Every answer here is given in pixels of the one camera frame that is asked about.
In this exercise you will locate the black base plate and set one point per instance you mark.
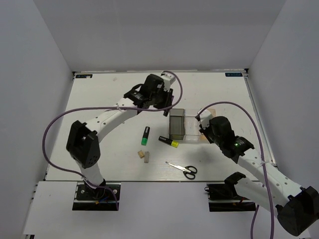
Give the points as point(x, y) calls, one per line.
point(220, 199)
point(88, 199)

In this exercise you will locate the green highlighter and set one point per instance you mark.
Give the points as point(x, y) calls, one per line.
point(145, 136)

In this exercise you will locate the grey eraser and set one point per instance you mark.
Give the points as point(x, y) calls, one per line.
point(146, 157)

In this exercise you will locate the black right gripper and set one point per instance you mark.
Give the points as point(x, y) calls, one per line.
point(205, 132)

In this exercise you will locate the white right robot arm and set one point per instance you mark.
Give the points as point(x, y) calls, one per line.
point(295, 207)

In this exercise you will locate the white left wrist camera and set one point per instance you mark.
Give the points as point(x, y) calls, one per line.
point(168, 79)

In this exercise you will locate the left blue corner label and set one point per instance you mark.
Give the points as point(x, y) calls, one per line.
point(83, 76)

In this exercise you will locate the right blue corner label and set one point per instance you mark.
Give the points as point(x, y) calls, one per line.
point(233, 74)

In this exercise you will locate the clear plastic container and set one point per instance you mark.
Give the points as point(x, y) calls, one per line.
point(191, 125)

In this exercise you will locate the dark grey plastic container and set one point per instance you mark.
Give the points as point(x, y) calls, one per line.
point(176, 124)

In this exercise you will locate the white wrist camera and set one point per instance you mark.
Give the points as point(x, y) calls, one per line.
point(204, 118)
point(168, 79)

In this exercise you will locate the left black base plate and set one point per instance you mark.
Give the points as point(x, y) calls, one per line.
point(88, 199)

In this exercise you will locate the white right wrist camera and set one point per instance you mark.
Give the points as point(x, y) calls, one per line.
point(204, 118)

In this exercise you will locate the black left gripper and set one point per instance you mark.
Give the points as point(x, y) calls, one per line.
point(169, 103)

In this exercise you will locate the orange plastic container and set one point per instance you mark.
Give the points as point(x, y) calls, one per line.
point(213, 112)

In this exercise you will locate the tan eraser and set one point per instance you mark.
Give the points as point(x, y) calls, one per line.
point(141, 154)

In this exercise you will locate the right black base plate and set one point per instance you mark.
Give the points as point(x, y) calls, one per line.
point(220, 199)

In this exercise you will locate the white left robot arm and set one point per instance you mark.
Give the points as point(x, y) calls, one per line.
point(84, 138)

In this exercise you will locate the yellow highlighter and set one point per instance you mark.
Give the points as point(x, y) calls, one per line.
point(168, 141)

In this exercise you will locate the blue corner label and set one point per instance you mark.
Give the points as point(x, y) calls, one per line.
point(233, 74)
point(83, 76)

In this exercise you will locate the black handled scissors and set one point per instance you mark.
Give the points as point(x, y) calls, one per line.
point(188, 171)

